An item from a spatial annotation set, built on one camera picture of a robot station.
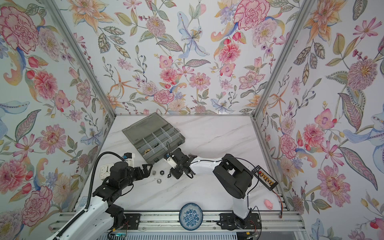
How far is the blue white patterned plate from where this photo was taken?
2.41 ft

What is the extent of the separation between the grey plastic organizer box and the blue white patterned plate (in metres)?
0.33

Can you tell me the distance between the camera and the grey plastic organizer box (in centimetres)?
99
